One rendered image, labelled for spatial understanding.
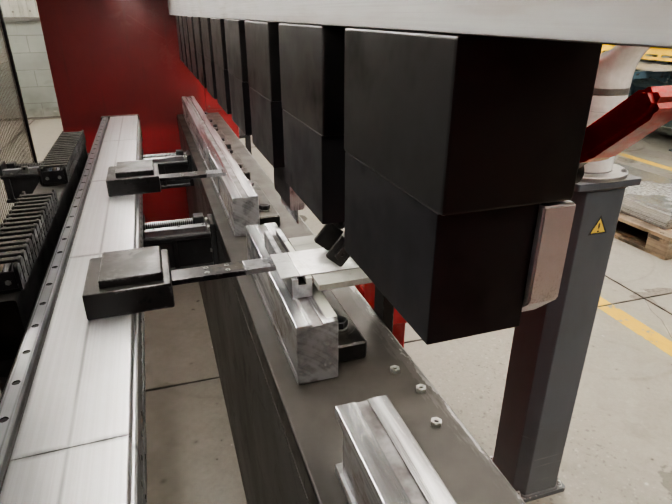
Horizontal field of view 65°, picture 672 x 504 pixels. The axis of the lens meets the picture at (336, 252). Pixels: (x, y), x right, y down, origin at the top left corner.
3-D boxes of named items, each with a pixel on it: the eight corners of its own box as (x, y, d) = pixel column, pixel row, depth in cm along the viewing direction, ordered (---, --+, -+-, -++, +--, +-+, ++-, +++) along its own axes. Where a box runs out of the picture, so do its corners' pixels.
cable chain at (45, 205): (24, 291, 72) (17, 266, 71) (-24, 298, 71) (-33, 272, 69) (59, 206, 104) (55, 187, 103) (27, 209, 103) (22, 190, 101)
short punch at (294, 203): (304, 223, 74) (303, 156, 70) (291, 224, 74) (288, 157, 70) (287, 201, 83) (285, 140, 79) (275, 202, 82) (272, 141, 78)
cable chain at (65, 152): (69, 183, 118) (65, 166, 117) (40, 186, 117) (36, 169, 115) (86, 142, 156) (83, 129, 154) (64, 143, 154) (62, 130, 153)
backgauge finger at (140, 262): (283, 290, 76) (281, 259, 74) (87, 321, 68) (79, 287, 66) (266, 257, 86) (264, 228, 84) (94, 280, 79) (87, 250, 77)
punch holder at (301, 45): (410, 215, 50) (421, 24, 43) (323, 226, 47) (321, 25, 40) (354, 173, 63) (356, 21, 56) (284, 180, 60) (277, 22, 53)
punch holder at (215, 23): (272, 112, 101) (267, 18, 95) (227, 114, 99) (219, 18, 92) (257, 101, 114) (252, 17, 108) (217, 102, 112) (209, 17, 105)
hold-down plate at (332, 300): (366, 357, 80) (367, 341, 78) (332, 364, 78) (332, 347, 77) (311, 273, 105) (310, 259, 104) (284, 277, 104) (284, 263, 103)
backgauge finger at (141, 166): (229, 185, 122) (227, 164, 120) (108, 197, 114) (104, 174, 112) (222, 172, 132) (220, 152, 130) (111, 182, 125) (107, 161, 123)
